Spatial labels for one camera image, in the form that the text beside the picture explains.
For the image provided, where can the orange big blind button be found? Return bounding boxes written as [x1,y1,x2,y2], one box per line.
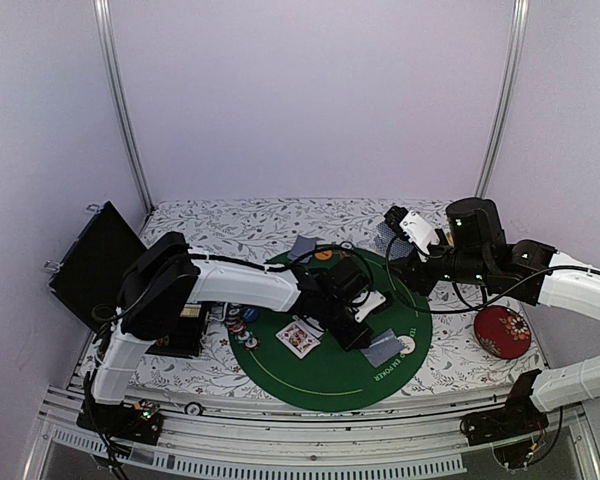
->
[315,250,333,261]

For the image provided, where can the white dealer button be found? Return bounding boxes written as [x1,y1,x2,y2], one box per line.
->
[398,336,416,355]

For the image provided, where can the left aluminium frame post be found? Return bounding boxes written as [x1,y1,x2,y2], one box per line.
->
[93,0,155,215]

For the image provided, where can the blue playing card deck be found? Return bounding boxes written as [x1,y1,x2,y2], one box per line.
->
[374,222,413,260]

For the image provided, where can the blue small blind button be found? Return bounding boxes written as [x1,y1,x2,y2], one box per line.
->
[241,307,260,324]

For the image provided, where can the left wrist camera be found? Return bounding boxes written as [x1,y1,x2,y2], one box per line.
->
[352,290,393,323]

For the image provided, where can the face-up king card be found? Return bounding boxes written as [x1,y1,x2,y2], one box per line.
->
[276,321,320,359]

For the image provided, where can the dealt blue card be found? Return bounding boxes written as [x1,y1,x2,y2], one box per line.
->
[361,329,403,368]
[287,235,320,264]

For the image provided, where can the red floral round pouch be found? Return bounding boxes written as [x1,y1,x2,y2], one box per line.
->
[473,306,532,360]

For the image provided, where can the round green poker mat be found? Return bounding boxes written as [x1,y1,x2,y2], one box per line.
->
[229,249,433,412]

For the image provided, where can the front aluminium rail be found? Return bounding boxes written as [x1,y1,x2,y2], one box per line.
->
[27,384,600,480]

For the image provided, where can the right aluminium frame post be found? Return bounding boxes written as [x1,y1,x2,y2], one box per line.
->
[474,0,530,198]

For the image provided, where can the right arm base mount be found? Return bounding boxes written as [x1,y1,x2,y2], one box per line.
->
[460,369,549,446]

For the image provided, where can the floral white tablecloth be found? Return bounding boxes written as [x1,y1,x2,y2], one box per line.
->
[126,199,545,403]

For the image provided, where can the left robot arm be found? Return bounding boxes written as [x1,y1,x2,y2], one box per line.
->
[85,232,373,434]

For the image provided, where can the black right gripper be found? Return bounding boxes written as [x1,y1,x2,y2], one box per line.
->
[384,228,492,296]

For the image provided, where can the black poker chip case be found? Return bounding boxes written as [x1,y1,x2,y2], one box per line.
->
[49,202,188,354]

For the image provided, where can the aluminium frame post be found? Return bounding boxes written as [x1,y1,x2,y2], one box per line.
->
[474,0,530,198]
[93,0,155,215]

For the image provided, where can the fallen chip on rail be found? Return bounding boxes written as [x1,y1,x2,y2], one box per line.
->
[184,402,203,416]

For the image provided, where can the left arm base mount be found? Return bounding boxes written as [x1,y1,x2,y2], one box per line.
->
[77,388,164,446]

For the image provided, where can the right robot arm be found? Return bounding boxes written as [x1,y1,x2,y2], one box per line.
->
[384,197,600,436]

